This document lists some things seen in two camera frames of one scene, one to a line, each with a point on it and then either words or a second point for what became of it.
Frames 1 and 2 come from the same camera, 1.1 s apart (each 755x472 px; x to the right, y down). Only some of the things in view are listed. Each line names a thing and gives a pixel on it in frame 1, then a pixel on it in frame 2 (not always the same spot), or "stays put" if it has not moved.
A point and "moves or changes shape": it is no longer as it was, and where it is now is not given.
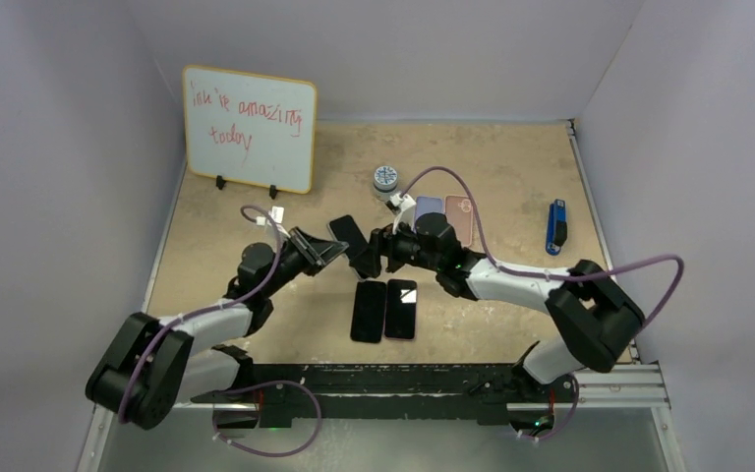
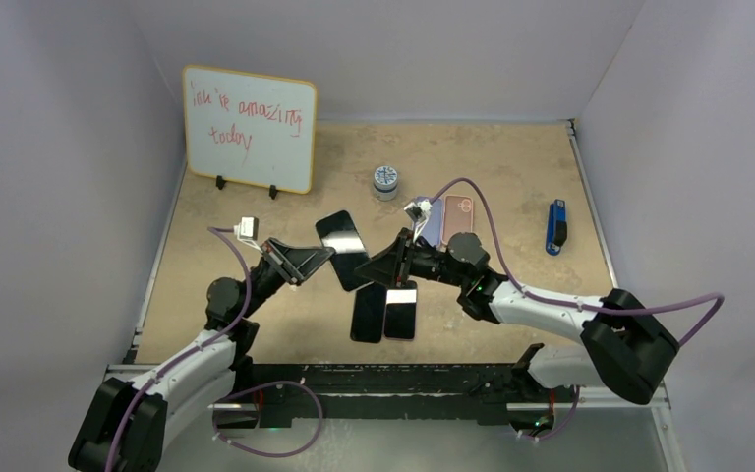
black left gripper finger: [319, 250] -> [297, 261]
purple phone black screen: [400, 309] stays put
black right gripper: [383, 244] -> [391, 264]
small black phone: [369, 312] stays put
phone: [345, 230] moves or changes shape
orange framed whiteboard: [250, 129] stays put
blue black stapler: [556, 227] stays put
